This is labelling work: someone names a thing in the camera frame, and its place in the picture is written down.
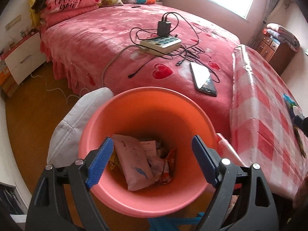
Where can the black charger adapter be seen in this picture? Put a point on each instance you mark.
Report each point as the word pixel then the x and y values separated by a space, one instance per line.
pixel 163 28

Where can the grey curtain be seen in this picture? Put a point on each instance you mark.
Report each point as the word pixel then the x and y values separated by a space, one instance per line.
pixel 267 8

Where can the folded blankets on cabinet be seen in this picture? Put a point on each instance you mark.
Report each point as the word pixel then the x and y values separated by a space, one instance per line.
pixel 283 35

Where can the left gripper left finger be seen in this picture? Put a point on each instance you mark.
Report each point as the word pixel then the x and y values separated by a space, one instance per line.
pixel 48 209

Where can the pink floral bed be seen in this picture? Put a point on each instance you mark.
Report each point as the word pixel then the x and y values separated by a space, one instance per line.
pixel 95 49

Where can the white cushioned stool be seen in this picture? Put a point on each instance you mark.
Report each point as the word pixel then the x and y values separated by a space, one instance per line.
pixel 64 143

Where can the brown wooden cabinet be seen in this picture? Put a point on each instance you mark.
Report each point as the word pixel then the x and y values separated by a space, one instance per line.
pixel 277 54

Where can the black smartphone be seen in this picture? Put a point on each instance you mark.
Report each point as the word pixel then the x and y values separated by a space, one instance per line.
pixel 202 79

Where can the grey foil pouch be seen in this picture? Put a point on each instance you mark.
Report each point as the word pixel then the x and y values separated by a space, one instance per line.
pixel 133 161

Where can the yellow snack wrapper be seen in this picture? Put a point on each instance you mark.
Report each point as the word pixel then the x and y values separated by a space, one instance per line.
pixel 114 161

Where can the white plastic wrapper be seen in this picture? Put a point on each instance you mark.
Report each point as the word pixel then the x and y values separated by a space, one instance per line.
pixel 155 162

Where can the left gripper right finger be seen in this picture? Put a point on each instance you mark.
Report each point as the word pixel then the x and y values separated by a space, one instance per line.
pixel 242 198

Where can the red Tok Tok snack bag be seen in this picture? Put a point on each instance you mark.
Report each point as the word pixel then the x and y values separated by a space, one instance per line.
pixel 168 168

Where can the red white checkered tablecloth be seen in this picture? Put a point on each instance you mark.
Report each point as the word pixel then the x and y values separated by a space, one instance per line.
pixel 261 127

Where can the white nightstand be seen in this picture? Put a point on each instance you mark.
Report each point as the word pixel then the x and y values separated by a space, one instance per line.
pixel 25 58

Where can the pink love you pillow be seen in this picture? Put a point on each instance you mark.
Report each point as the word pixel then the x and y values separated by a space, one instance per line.
pixel 54 6

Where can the green blue snack bag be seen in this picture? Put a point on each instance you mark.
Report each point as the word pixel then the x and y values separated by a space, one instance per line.
pixel 294 110

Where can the white power strip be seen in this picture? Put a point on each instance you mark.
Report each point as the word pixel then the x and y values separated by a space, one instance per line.
pixel 160 46

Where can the brown floral small pillow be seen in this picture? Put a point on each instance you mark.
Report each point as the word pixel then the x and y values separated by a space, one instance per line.
pixel 110 3

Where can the orange trash bin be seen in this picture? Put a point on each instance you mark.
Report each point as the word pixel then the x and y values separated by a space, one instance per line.
pixel 158 114

